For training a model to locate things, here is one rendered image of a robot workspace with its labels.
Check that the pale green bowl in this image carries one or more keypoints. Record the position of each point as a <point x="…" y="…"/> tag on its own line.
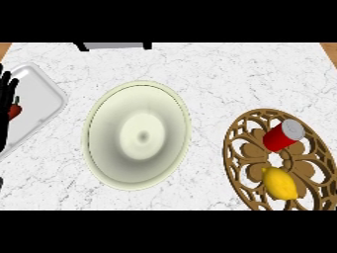
<point x="136" y="135"/>

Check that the white rectangular tray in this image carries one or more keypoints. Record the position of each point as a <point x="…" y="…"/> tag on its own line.
<point x="34" y="102"/>

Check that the red can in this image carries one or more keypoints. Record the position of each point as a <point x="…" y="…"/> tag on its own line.
<point x="280" y="136"/>

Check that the grey and black appliance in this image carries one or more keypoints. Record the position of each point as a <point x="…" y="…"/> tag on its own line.
<point x="113" y="45"/>

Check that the brown openwork round placemat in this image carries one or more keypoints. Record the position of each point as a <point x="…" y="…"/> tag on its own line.
<point x="253" y="154"/>

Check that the red pepper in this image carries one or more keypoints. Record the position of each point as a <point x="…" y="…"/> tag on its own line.
<point x="14" y="111"/>

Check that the yellow lemon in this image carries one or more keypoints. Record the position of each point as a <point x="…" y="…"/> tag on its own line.
<point x="280" y="184"/>

